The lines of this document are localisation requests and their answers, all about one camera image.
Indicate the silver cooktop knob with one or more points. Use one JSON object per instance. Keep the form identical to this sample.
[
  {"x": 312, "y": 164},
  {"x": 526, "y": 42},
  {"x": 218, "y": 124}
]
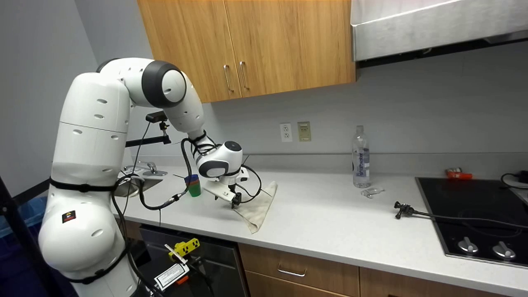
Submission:
[
  {"x": 503, "y": 251},
  {"x": 467, "y": 246}
]

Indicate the black dishwasher front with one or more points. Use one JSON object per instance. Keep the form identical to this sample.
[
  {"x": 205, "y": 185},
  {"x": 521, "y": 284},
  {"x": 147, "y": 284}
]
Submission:
[{"x": 220, "y": 264}]

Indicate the small red object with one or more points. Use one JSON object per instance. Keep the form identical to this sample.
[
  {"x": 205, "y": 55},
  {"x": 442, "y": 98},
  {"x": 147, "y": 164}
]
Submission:
[{"x": 457, "y": 174}]

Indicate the plain wooden drawer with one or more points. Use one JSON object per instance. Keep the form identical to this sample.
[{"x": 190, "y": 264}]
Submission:
[{"x": 396, "y": 286}]

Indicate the black camera on stand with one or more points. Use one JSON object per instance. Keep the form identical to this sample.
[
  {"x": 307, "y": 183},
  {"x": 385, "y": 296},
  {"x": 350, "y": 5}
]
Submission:
[{"x": 155, "y": 116}]

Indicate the white wall outlet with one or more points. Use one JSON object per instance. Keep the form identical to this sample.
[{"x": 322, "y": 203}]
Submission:
[{"x": 286, "y": 132}]

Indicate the steel range hood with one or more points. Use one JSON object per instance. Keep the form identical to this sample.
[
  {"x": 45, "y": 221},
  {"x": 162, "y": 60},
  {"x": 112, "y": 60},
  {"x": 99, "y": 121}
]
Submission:
[{"x": 439, "y": 30}]

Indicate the blue plastic bin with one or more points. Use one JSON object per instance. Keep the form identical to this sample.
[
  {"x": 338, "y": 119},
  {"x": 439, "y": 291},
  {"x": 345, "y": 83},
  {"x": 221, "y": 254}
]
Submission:
[{"x": 30, "y": 215}]

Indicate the wooden upper cabinet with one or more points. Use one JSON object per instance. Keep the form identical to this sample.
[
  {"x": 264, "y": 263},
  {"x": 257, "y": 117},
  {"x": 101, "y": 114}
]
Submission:
[{"x": 286, "y": 43}]

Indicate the steel sink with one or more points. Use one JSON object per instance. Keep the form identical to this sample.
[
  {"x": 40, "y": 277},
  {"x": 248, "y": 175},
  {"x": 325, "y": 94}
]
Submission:
[{"x": 132, "y": 185}]

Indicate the small black clamp mount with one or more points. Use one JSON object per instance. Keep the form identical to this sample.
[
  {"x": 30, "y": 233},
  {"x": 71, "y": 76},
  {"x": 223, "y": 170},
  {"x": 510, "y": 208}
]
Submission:
[{"x": 404, "y": 208}]

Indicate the yellow black tool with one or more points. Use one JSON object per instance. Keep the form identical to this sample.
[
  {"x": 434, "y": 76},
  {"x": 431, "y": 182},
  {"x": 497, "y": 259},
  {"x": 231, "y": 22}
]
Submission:
[{"x": 187, "y": 248}]

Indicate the beige wall switch plate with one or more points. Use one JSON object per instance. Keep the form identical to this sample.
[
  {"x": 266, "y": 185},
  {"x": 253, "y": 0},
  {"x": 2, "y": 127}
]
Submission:
[{"x": 304, "y": 131}]

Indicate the clear plastic water bottle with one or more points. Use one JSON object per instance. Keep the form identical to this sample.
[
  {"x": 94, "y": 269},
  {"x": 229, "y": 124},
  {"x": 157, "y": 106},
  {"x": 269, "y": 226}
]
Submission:
[{"x": 361, "y": 162}]

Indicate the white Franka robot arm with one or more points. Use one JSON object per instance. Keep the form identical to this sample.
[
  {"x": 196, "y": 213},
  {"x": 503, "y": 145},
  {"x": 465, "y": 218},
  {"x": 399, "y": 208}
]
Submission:
[{"x": 88, "y": 137}]

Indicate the small white device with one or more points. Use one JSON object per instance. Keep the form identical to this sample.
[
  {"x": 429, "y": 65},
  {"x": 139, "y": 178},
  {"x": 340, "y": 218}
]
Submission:
[{"x": 170, "y": 276}]

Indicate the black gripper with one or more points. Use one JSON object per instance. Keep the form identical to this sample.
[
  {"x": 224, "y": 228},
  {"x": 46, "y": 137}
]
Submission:
[{"x": 236, "y": 192}]

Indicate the stained beige cloth towel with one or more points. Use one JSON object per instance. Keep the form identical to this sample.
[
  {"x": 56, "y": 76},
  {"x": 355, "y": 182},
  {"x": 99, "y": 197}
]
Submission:
[{"x": 261, "y": 207}]

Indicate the clear plastic wrapper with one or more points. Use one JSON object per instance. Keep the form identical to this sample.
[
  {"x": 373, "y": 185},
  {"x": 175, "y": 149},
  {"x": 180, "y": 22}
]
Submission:
[{"x": 371, "y": 192}]

